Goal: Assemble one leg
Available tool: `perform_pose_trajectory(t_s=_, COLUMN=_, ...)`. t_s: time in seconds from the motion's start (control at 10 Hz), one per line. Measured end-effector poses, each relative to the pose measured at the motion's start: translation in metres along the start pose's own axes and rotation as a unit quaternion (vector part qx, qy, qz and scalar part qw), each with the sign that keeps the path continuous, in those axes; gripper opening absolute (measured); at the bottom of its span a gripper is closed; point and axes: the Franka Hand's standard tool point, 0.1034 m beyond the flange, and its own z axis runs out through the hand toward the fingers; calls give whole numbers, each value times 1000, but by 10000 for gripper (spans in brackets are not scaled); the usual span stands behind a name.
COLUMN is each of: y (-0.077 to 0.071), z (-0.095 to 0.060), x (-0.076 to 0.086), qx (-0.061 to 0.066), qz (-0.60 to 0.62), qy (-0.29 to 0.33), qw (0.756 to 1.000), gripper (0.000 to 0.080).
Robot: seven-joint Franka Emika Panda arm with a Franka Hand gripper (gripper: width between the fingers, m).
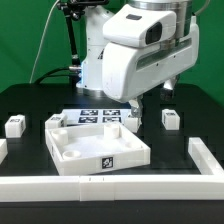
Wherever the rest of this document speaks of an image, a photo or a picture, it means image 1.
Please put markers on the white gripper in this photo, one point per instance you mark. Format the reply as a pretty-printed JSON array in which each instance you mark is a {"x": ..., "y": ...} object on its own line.
[{"x": 129, "y": 72}]

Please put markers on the white square tabletop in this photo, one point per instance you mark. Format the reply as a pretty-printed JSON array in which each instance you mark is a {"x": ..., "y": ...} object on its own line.
[{"x": 95, "y": 148}]

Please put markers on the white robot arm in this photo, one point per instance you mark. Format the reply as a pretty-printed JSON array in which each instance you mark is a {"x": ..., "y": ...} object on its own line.
[{"x": 184, "y": 18}]

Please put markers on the AprilTag marker sheet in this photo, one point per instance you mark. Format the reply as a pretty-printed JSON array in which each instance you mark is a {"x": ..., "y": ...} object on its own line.
[{"x": 92, "y": 116}]

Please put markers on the white U-shaped obstacle fence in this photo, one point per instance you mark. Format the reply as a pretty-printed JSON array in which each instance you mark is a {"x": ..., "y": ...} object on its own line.
[{"x": 207, "y": 184}]

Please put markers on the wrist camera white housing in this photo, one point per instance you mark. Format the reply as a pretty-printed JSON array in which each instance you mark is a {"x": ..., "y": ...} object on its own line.
[{"x": 139, "y": 27}]

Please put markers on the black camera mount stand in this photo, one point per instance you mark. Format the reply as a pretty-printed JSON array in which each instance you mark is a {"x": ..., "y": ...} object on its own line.
[{"x": 71, "y": 30}]

